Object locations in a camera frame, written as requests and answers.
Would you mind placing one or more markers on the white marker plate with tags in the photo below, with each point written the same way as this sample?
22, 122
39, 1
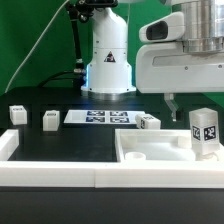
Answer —
107, 117

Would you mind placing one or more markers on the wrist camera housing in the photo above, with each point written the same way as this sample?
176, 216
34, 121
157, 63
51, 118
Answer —
168, 28

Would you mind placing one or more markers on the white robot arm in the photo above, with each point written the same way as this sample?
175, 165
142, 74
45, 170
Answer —
109, 75

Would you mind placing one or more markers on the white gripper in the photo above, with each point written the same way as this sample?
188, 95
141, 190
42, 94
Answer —
165, 68

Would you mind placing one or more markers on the white U-shaped fence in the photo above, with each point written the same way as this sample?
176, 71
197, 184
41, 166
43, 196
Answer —
153, 174

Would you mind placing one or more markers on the white square table top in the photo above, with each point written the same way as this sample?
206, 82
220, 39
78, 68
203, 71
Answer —
135, 145

